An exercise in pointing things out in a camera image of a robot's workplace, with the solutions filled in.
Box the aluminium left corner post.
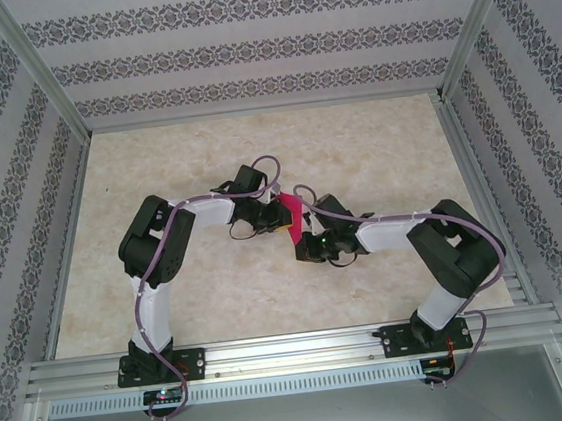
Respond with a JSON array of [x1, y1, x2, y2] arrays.
[[0, 0, 92, 148]]

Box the aluminium right corner post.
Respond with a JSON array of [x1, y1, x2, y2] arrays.
[[427, 0, 535, 102]]

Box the slotted grey cable duct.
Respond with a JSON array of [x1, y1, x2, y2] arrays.
[[46, 360, 426, 421]]

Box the grey metal tray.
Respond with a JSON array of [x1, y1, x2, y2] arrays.
[[9, 344, 562, 421]]

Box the aluminium mounting rail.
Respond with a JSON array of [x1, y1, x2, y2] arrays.
[[22, 304, 562, 403]]

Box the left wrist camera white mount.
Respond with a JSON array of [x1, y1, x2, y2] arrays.
[[259, 181, 285, 204]]

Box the aluminium corner post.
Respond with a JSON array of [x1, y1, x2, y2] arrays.
[[427, 0, 535, 102], [0, 0, 92, 148]]

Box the pink square paper sheet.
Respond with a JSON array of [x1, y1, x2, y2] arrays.
[[277, 190, 310, 247]]

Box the aluminium back frame bar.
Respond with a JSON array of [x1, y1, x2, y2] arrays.
[[84, 85, 444, 136]]

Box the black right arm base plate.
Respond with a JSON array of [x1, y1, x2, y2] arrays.
[[378, 314, 476, 361]]

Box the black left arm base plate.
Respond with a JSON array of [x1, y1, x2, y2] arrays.
[[114, 346, 209, 389]]

